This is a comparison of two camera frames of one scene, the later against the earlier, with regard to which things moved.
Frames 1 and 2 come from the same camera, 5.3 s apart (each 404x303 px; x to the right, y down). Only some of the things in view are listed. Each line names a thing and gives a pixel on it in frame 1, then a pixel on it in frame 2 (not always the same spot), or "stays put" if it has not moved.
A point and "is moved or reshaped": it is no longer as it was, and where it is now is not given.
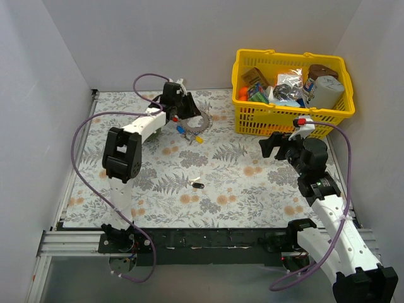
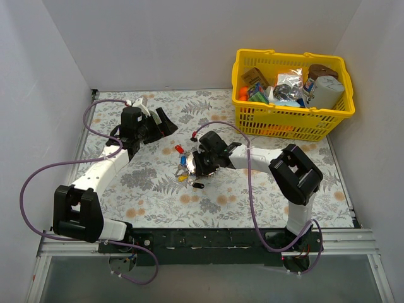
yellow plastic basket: x=258 y=118 stays put
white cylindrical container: x=327 y=90 stays put
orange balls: x=243 y=93 stays put
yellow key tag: x=199 y=139 is moved or reshaped
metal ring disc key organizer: x=207 y=118 -> x=192 y=168
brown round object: x=320 y=71 stays put
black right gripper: x=277 y=146 -> x=198 y=163
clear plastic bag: x=290 y=85 stays put
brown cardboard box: x=253 y=76 stays put
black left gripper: x=185 y=104 -> x=154 y=127
